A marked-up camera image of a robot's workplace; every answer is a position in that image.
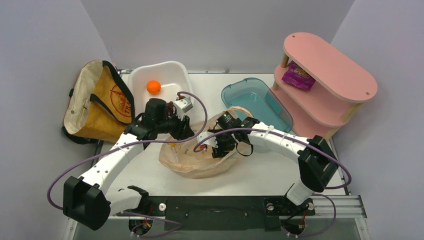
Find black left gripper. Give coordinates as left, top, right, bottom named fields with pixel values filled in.
left=155, top=109, right=194, bottom=141

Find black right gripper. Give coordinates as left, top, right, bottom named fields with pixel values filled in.
left=210, top=129, right=237, bottom=158

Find orange translucent plastic grocery bag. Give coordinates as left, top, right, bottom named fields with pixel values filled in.
left=158, top=106, right=254, bottom=180

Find orange fruit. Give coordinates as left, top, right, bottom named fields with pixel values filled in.
left=146, top=80, right=162, bottom=95

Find mustard tote bag black straps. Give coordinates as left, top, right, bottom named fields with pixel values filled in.
left=61, top=59, right=140, bottom=146

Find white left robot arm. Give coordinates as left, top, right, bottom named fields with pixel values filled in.
left=62, top=96, right=194, bottom=230

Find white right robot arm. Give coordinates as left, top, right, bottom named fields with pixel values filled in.
left=205, top=111, right=339, bottom=215

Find white perforated plastic basket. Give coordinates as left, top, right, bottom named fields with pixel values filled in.
left=125, top=61, right=194, bottom=138

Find teal transparent plastic tub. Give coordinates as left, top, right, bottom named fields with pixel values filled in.
left=221, top=77, right=294, bottom=133

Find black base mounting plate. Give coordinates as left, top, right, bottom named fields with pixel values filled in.
left=133, top=196, right=316, bottom=232

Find purple snack packet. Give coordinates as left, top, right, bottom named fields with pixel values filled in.
left=281, top=61, right=316, bottom=91

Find pink two-tier wooden shelf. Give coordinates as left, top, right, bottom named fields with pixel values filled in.
left=271, top=32, right=378, bottom=140

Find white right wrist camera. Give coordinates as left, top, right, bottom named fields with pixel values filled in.
left=195, top=131, right=218, bottom=151

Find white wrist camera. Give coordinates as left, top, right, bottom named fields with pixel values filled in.
left=173, top=95, right=193, bottom=120
left=195, top=131, right=218, bottom=151

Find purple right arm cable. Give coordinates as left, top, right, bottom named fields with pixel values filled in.
left=193, top=127, right=353, bottom=239

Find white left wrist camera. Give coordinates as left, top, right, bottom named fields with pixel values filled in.
left=173, top=95, right=193, bottom=120

